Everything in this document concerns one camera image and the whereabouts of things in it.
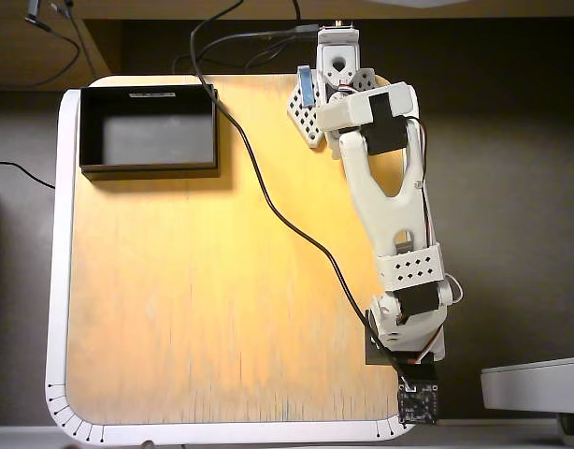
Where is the blue clamp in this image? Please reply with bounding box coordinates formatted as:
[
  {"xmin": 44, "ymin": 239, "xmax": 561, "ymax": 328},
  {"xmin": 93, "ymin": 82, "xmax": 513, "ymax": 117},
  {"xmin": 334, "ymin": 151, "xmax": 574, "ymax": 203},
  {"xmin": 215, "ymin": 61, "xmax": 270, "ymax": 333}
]
[{"xmin": 297, "ymin": 65, "xmax": 318, "ymax": 109}]

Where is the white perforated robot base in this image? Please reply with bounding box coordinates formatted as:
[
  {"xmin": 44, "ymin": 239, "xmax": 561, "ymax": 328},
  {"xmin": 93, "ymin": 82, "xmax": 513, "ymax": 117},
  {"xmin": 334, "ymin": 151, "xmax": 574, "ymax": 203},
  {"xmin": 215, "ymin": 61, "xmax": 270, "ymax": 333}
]
[{"xmin": 286, "ymin": 67, "xmax": 377, "ymax": 150}]

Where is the white table rim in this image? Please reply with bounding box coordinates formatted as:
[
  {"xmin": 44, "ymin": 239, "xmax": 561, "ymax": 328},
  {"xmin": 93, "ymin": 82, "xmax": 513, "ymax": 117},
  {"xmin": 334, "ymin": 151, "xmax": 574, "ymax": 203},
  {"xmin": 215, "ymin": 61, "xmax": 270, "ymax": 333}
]
[{"xmin": 44, "ymin": 74, "xmax": 436, "ymax": 445}]

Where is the black cable on floor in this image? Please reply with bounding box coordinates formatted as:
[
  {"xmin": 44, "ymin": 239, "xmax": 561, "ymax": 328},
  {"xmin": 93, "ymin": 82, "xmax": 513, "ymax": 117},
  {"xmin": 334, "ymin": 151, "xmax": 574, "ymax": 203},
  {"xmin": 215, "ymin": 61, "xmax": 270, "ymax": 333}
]
[{"xmin": 0, "ymin": 160, "xmax": 57, "ymax": 190}]

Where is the black rectangular bin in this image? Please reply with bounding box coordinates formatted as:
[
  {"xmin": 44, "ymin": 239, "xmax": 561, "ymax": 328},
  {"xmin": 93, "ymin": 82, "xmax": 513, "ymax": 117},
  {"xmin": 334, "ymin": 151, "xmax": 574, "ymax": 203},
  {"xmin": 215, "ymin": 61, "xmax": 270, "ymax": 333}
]
[{"xmin": 79, "ymin": 83, "xmax": 222, "ymax": 181}]

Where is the black wrist camera board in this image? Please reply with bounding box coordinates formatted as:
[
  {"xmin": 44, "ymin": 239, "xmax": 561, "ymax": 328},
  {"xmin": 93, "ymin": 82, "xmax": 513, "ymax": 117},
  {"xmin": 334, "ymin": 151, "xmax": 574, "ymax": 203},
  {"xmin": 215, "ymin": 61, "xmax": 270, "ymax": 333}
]
[{"xmin": 397, "ymin": 364, "xmax": 440, "ymax": 427}]

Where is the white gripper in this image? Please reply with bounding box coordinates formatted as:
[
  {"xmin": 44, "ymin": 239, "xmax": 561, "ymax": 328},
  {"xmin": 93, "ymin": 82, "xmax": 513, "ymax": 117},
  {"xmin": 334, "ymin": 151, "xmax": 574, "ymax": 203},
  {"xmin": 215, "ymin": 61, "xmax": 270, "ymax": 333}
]
[{"xmin": 365, "ymin": 322, "xmax": 447, "ymax": 369}]

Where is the white rounded device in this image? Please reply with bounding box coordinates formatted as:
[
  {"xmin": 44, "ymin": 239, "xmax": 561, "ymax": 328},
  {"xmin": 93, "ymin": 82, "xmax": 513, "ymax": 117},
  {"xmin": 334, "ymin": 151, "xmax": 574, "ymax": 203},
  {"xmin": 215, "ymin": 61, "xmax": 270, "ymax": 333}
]
[{"xmin": 554, "ymin": 413, "xmax": 574, "ymax": 448}]

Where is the thin grey cable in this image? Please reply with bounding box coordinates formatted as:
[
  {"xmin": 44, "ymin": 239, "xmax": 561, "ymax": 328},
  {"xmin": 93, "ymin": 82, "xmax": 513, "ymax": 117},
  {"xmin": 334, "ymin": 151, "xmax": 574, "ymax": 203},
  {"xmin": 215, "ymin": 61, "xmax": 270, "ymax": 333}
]
[{"xmin": 48, "ymin": 0, "xmax": 99, "ymax": 79}]

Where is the wooden desk frame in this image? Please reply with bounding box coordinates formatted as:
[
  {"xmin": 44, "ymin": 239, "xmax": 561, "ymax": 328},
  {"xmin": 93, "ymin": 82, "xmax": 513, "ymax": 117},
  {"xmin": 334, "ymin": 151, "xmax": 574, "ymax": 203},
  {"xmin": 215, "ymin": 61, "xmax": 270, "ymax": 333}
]
[{"xmin": 0, "ymin": 0, "xmax": 574, "ymax": 93}]

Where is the black usb cable with plug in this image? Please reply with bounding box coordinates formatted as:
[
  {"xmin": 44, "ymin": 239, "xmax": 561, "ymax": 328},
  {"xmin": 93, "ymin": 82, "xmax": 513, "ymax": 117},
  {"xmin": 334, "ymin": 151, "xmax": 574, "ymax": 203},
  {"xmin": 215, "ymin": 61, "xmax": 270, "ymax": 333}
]
[{"xmin": 174, "ymin": 22, "xmax": 317, "ymax": 74}]

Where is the black camera cable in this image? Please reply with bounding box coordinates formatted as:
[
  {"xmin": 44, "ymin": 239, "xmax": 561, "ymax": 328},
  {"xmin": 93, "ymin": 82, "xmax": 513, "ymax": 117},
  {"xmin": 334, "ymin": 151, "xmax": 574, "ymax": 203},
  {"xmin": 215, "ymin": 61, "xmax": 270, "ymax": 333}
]
[{"xmin": 191, "ymin": 0, "xmax": 417, "ymax": 392}]

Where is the white grey appliance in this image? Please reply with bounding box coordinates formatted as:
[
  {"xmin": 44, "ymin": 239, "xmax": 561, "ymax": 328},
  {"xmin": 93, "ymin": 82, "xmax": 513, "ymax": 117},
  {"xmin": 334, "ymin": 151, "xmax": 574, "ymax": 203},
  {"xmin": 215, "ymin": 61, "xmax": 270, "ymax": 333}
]
[{"xmin": 481, "ymin": 355, "xmax": 574, "ymax": 415}]

